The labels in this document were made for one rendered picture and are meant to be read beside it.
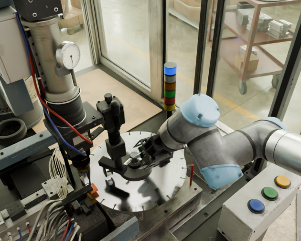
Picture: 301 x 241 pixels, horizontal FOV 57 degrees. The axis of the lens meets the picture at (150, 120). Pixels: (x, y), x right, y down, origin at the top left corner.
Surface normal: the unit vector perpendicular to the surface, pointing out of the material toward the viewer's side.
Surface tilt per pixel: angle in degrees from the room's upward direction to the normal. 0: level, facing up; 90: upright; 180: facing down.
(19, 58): 90
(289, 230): 0
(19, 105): 90
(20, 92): 90
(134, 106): 0
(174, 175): 0
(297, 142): 32
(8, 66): 90
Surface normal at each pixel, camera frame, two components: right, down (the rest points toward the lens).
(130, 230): 0.62, 0.49
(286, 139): -0.54, -0.69
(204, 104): 0.40, -0.45
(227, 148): 0.12, -0.55
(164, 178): -0.03, -0.76
